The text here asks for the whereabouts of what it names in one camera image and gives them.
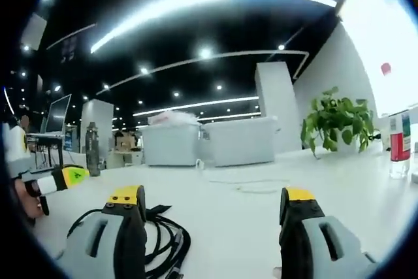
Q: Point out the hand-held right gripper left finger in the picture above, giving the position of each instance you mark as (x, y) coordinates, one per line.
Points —
(104, 246)

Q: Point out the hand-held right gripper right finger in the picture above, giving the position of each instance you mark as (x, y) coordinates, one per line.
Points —
(313, 246)

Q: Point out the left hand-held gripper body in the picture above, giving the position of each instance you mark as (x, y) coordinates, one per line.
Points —
(14, 151)

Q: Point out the white desktop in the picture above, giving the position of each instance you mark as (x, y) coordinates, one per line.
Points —
(228, 226)

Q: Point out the person's left hand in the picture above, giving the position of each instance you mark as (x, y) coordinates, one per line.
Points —
(23, 200)

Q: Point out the person's right hand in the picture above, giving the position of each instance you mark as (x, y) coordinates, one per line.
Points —
(277, 271)

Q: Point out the dark tall water bottle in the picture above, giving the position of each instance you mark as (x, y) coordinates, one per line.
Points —
(92, 151)

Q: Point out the tilted computer monitor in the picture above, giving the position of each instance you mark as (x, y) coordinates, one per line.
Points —
(58, 114)

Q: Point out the white square pillar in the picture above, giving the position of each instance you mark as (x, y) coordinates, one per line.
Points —
(98, 112)
(277, 96)

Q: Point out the white plant pot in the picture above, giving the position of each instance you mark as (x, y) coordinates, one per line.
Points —
(349, 146)

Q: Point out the white storage bin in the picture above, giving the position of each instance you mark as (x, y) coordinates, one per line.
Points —
(170, 145)
(241, 141)

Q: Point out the white plastic bag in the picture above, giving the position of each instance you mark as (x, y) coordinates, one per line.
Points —
(173, 118)

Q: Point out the red white labelled bottle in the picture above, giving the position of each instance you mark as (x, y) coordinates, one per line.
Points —
(398, 145)

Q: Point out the green potted plant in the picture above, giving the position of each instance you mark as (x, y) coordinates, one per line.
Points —
(336, 112)

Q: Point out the red window sticker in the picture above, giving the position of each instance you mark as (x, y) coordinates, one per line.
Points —
(386, 69)

